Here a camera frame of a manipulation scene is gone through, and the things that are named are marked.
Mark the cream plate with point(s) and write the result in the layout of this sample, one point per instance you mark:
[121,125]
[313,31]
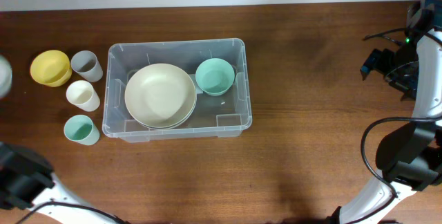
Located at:
[159,95]
[176,124]

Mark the mint green cup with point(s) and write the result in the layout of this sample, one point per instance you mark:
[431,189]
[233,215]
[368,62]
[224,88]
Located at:
[81,129]

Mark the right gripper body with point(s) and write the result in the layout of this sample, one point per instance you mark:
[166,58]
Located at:
[400,67]

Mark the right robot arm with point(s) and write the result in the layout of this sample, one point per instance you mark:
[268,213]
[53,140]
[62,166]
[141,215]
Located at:
[408,159]

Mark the white bowl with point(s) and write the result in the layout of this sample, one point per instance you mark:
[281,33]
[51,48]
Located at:
[5,77]

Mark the grey cup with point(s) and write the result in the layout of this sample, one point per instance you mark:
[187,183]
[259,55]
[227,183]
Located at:
[86,64]

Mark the clear plastic storage container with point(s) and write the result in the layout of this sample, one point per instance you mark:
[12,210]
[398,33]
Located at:
[227,115]

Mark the mint green bowl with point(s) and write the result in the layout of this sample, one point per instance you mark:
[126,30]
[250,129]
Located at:
[215,76]

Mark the cream cup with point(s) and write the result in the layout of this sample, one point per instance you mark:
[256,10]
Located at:
[82,95]

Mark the yellow bowl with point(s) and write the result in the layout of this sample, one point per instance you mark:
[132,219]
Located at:
[51,68]

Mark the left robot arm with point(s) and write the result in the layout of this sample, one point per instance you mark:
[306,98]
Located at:
[28,182]

